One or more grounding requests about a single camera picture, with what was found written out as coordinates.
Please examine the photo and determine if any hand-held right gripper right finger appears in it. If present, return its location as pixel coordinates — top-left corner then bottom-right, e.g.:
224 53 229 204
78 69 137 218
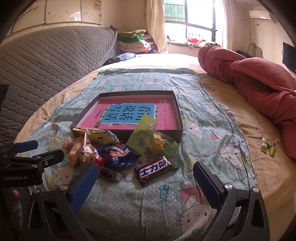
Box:
193 161 271 241

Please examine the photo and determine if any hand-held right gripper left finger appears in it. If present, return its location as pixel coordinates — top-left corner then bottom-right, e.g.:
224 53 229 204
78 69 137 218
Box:
23 162 100 241

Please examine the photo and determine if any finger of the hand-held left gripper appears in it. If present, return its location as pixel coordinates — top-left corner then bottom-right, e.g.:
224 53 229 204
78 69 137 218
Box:
14 149 65 171
5 140 39 160

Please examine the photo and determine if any clear brown cake packet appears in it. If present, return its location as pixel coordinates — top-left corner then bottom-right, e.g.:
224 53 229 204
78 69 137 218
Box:
60 136 75 151

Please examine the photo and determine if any dark chocolate cake packet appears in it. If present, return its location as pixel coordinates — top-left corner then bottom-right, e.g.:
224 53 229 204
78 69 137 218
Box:
99 166 122 182

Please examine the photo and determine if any red snack packet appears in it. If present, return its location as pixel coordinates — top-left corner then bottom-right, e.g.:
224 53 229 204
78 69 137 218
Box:
94 152 105 172

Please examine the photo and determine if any clear round cake packet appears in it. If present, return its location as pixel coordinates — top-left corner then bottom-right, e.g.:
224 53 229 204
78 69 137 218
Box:
80 132 95 165

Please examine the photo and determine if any blue cookie packet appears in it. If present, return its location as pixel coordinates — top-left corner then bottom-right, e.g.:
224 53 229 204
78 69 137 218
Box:
97 143 141 171

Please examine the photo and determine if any yellow candy packet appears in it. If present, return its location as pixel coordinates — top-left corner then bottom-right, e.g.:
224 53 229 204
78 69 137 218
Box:
72 127 119 145

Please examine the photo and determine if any brown chocolate bar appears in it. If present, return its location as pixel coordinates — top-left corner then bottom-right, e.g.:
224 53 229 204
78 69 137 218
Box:
134 156 179 188

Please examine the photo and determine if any green wrapper cake packet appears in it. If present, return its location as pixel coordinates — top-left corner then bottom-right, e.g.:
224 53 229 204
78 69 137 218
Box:
126 115 178 158

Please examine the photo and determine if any person's left hand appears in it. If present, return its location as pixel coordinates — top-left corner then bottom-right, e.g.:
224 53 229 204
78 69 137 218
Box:
11 189 23 222

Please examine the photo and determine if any cartoon cat printed blanket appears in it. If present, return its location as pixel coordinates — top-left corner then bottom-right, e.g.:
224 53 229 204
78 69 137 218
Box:
38 68 257 241

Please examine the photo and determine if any grey quilted headboard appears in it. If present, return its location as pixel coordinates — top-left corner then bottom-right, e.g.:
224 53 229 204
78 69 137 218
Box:
0 28 118 144

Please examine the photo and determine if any beige bed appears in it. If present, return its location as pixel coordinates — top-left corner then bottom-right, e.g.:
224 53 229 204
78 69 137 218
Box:
14 53 296 241

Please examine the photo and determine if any pink quilt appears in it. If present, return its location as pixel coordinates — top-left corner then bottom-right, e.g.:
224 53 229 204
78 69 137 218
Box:
198 45 296 159

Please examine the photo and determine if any dark blue patterned cloth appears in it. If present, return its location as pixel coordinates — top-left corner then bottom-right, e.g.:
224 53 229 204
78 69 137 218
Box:
103 52 136 66

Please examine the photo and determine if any white floral headboard panel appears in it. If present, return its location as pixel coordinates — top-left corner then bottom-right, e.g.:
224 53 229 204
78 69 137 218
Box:
7 0 103 40

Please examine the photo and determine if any stack of folded bedding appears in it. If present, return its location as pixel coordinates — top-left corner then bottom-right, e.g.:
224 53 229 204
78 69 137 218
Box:
117 29 160 55

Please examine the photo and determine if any pile of clothes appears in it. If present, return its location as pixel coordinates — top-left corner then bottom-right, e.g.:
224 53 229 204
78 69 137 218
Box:
166 32 222 50

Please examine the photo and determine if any black television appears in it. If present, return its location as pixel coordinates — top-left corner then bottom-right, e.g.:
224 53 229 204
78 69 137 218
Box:
282 42 296 74

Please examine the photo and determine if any cream curtain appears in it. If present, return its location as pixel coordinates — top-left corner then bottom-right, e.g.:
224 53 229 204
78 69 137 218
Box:
146 0 168 53

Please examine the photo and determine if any window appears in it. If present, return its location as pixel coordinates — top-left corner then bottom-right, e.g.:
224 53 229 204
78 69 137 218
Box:
163 0 228 44

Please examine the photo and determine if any white air conditioner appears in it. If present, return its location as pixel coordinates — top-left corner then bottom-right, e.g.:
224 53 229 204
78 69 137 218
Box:
248 10 271 20

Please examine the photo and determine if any white cable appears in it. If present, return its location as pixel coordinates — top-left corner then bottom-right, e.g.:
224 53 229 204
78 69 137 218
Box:
247 42 263 58

